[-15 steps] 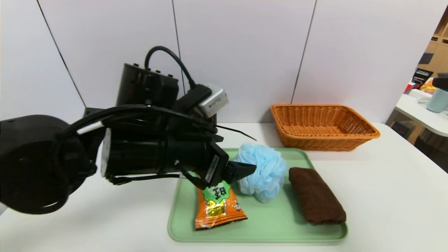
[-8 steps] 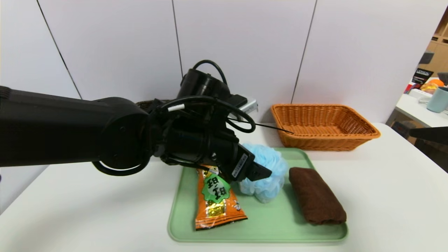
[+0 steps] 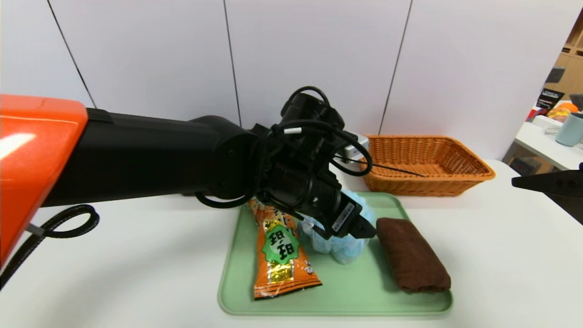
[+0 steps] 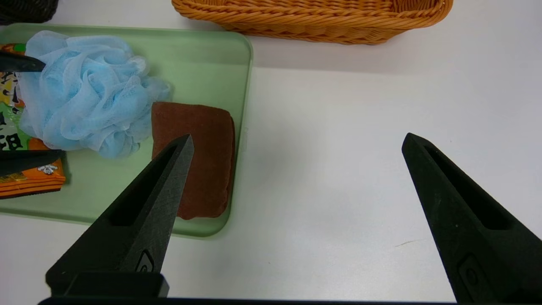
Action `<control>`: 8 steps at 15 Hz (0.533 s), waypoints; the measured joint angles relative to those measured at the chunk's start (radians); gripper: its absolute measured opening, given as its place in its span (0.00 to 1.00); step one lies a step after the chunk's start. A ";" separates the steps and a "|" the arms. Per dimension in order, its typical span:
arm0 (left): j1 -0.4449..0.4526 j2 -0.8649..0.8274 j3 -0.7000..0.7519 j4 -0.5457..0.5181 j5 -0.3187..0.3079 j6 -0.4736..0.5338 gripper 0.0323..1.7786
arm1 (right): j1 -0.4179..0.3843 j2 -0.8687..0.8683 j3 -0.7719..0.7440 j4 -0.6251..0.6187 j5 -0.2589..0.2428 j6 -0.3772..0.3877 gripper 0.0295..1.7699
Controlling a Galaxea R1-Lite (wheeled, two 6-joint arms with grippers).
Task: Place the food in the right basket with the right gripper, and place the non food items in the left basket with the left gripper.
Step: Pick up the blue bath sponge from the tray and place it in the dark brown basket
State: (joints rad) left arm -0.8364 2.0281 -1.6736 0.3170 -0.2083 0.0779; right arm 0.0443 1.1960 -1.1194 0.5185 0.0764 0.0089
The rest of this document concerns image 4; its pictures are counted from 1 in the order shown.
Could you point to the dark brown wicker basket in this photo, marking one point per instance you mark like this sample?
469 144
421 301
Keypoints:
25 10

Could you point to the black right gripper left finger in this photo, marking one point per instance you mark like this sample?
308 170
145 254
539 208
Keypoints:
139 228

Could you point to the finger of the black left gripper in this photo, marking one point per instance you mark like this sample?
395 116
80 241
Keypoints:
17 62
21 161

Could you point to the light blue bath loofah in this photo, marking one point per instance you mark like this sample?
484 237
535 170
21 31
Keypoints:
84 93

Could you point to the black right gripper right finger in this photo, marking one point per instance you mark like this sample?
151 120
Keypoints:
465 237

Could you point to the orange snack bag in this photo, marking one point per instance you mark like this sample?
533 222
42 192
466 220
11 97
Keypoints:
29 184

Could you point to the light green plastic tray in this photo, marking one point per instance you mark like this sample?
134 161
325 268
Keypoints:
199 67

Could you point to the brown towel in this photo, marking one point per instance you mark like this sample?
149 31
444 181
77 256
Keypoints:
207 144

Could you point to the orange wicker basket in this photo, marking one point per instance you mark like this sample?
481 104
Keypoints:
322 21

